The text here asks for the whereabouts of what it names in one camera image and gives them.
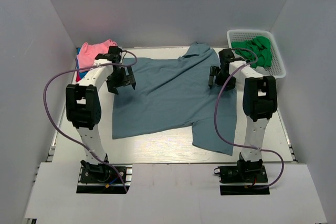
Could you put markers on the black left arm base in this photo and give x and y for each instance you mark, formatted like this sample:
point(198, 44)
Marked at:
point(102, 179)

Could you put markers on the white plastic laundry basket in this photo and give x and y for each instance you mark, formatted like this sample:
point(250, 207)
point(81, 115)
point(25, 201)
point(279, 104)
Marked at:
point(277, 68)

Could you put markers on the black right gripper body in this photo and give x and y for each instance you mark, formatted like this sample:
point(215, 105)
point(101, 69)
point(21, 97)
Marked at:
point(222, 77)

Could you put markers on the pink folded t-shirt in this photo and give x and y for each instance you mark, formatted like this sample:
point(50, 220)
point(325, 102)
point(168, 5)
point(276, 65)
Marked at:
point(88, 52)

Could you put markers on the grey-blue t-shirt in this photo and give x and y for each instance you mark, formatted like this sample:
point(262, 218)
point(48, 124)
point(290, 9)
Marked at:
point(174, 93)

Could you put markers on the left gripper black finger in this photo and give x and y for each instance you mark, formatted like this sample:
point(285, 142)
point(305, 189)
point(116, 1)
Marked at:
point(130, 78)
point(112, 87)

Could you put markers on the blue folded t-shirt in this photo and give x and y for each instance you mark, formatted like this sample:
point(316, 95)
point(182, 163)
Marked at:
point(82, 74)

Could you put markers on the red folded t-shirt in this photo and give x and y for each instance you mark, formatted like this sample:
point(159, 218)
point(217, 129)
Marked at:
point(77, 72)

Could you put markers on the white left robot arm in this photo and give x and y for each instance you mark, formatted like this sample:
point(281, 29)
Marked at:
point(83, 108)

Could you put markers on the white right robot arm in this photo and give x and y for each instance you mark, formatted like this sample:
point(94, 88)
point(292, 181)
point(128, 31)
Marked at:
point(259, 104)

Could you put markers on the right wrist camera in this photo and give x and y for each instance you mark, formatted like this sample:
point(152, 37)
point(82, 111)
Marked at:
point(226, 56)

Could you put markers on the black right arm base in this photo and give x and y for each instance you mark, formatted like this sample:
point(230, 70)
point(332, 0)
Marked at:
point(232, 183)

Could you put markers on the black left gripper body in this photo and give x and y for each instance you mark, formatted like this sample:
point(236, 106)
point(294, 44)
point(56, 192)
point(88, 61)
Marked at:
point(118, 77)

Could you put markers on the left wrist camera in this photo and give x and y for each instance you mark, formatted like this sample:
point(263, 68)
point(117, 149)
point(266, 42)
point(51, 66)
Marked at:
point(114, 54)

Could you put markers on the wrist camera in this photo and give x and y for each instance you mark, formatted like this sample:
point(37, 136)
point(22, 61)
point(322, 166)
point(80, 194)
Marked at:
point(114, 54)
point(226, 56)

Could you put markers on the green t-shirt in basket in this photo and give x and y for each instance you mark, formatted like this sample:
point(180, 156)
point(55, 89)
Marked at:
point(260, 45)

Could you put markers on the grey t-shirt in basket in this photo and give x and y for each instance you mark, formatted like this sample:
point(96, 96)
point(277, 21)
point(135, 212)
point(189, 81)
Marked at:
point(263, 69)

